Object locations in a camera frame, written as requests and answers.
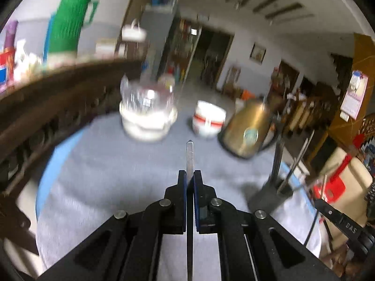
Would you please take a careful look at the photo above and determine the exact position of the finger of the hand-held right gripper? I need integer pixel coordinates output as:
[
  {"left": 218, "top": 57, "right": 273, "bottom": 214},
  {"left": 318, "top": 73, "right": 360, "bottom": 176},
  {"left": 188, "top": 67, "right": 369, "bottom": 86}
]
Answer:
[{"left": 314, "top": 198, "right": 367, "bottom": 241}]

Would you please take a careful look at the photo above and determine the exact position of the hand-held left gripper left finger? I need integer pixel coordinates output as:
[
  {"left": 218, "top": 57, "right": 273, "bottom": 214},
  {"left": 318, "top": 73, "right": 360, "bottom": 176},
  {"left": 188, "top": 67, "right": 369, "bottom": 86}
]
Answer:
[{"left": 37, "top": 170, "right": 188, "bottom": 281}]

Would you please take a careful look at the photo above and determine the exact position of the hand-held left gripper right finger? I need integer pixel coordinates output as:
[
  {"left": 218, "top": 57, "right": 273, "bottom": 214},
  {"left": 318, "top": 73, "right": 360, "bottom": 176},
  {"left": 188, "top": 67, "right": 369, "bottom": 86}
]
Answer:
[{"left": 192, "top": 170, "right": 342, "bottom": 281}]

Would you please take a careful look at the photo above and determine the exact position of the dark grey chopstick holder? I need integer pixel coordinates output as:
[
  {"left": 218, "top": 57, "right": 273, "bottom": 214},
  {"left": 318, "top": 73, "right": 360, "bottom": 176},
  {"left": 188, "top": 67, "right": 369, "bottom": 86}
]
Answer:
[{"left": 247, "top": 180, "right": 295, "bottom": 223}]

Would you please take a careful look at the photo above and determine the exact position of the red plastic stool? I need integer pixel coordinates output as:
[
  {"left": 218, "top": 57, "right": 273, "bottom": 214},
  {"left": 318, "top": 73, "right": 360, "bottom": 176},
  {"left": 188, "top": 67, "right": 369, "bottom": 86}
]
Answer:
[{"left": 312, "top": 155, "right": 352, "bottom": 204}]

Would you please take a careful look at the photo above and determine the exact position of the cream armchair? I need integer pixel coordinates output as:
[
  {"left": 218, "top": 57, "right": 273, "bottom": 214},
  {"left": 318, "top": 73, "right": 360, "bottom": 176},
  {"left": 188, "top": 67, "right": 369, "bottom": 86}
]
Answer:
[{"left": 319, "top": 146, "right": 375, "bottom": 226}]

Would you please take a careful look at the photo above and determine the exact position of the grey towel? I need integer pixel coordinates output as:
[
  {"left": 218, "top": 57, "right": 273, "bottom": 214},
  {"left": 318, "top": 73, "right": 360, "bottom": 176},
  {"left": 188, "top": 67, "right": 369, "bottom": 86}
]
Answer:
[{"left": 35, "top": 110, "right": 323, "bottom": 281}]

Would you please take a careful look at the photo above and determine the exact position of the white patterned bowl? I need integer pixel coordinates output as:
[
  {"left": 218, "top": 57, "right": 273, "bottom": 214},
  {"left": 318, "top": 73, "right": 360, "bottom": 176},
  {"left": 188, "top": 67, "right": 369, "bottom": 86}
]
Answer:
[{"left": 192, "top": 100, "right": 227, "bottom": 139}]

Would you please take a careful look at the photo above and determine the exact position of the gold electric kettle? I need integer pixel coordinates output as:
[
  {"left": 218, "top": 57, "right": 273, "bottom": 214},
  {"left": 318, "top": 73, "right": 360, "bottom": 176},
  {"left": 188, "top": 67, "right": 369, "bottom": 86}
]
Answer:
[{"left": 217, "top": 98, "right": 280, "bottom": 159}]

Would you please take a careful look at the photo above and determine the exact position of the wooden chair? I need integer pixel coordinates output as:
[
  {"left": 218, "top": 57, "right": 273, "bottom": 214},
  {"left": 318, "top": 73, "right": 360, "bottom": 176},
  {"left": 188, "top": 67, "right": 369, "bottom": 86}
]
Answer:
[{"left": 283, "top": 92, "right": 337, "bottom": 141}]

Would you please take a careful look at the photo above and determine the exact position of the wooden door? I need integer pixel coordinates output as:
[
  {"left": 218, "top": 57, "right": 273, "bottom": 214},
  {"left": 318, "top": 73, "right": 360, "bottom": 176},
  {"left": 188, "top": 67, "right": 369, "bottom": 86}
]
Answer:
[{"left": 350, "top": 32, "right": 375, "bottom": 100}]

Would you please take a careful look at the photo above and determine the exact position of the framed picture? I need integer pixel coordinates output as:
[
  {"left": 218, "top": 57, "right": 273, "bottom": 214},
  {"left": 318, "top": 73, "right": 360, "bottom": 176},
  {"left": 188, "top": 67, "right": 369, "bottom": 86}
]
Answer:
[{"left": 250, "top": 43, "right": 266, "bottom": 64}]

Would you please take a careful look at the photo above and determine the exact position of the grey cabinet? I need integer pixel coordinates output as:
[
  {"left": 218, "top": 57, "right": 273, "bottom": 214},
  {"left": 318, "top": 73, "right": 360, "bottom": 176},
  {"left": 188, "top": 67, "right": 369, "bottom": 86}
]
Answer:
[{"left": 140, "top": 0, "right": 180, "bottom": 79}]

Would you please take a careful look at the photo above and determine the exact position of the beige box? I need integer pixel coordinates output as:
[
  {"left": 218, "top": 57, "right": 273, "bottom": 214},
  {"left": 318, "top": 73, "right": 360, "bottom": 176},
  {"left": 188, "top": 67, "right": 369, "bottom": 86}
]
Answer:
[{"left": 96, "top": 38, "right": 118, "bottom": 56}]

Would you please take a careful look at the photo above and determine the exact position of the white lidded pot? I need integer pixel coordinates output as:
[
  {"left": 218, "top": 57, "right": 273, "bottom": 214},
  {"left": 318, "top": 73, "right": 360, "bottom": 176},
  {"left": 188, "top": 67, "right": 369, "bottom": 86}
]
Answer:
[{"left": 121, "top": 19, "right": 147, "bottom": 42}]

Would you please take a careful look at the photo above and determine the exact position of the blue container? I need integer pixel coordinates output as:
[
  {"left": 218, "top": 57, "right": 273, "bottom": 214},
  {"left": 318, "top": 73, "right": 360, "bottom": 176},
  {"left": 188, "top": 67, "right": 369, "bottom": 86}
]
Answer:
[{"left": 43, "top": 13, "right": 57, "bottom": 63}]

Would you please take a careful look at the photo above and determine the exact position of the white crumpled bag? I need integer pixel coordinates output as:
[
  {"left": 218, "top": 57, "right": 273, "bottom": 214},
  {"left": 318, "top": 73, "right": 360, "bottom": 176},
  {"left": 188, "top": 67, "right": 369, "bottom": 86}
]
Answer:
[{"left": 13, "top": 39, "right": 43, "bottom": 78}]

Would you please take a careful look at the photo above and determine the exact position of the green thermos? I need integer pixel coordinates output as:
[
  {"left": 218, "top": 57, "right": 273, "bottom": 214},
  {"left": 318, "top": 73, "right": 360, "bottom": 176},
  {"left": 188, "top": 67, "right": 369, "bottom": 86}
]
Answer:
[{"left": 47, "top": 0, "right": 99, "bottom": 65}]

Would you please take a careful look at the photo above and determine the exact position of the red box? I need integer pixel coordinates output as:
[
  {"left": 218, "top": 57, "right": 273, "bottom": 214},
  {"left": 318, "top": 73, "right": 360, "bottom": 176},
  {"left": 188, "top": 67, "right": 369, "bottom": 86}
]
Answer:
[{"left": 0, "top": 48, "right": 16, "bottom": 94}]

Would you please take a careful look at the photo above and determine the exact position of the purple bottle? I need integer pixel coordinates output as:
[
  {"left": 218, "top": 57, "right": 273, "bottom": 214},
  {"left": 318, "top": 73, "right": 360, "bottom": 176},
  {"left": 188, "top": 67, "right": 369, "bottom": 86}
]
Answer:
[{"left": 4, "top": 20, "right": 19, "bottom": 50}]

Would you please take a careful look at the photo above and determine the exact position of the black cable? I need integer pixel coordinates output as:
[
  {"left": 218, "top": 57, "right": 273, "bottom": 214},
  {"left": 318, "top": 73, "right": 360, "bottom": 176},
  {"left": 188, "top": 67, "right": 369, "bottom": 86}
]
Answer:
[{"left": 303, "top": 209, "right": 320, "bottom": 247}]

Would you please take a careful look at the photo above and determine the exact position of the wall calendar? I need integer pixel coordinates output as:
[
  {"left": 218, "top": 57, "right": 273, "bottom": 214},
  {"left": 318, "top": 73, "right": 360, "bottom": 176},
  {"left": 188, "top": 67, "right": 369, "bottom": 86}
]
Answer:
[{"left": 341, "top": 70, "right": 369, "bottom": 120}]

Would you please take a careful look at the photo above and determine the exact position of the carved dark wooden frame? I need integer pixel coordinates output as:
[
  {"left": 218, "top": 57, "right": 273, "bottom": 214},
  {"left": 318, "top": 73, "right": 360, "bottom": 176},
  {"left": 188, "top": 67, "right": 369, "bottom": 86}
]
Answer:
[{"left": 0, "top": 59, "right": 144, "bottom": 252}]

